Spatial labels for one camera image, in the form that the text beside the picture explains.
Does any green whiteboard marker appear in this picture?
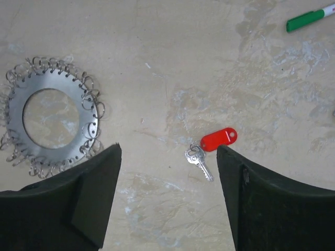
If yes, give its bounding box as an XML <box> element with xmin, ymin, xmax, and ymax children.
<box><xmin>286</xmin><ymin>4</ymin><xmax>334</xmax><ymax>33</ymax></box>

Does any silver key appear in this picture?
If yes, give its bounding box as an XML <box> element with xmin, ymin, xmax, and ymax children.
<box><xmin>184</xmin><ymin>145</ymin><xmax>214</xmax><ymax>181</ymax></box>

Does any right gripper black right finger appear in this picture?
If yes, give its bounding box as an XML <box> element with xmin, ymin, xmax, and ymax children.
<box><xmin>217</xmin><ymin>145</ymin><xmax>334</xmax><ymax>250</ymax></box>

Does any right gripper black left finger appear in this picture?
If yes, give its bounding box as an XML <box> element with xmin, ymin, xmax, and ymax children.
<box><xmin>1</xmin><ymin>144</ymin><xmax>122</xmax><ymax>250</ymax></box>

